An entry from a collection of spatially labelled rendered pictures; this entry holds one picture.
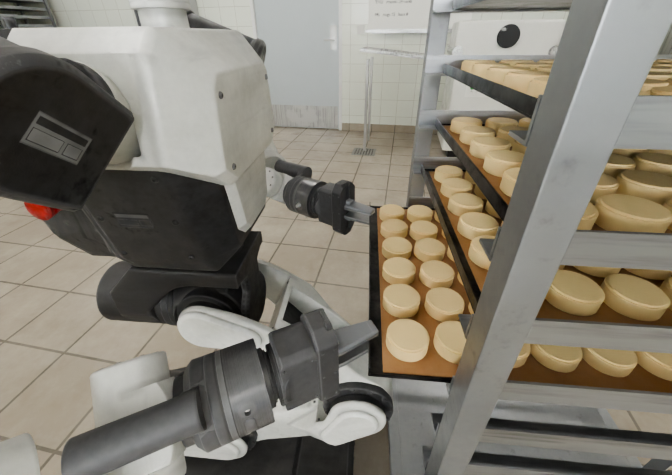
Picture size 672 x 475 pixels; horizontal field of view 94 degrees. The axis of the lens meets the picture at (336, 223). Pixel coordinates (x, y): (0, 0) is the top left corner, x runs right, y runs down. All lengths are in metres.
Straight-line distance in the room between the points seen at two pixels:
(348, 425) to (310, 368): 0.37
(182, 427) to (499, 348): 0.26
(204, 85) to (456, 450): 0.46
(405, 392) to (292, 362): 0.80
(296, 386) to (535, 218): 0.28
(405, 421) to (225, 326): 0.67
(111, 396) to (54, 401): 1.23
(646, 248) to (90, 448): 0.43
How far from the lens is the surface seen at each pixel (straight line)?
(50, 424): 1.55
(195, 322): 0.58
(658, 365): 0.51
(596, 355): 0.47
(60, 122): 0.29
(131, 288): 0.62
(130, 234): 0.47
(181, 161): 0.35
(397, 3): 4.18
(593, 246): 0.29
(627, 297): 0.41
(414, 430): 1.07
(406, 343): 0.39
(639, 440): 0.54
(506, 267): 0.24
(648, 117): 0.26
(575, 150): 0.21
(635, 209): 0.36
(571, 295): 0.38
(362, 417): 0.69
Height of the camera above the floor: 1.10
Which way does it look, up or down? 31 degrees down
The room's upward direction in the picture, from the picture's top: 1 degrees counter-clockwise
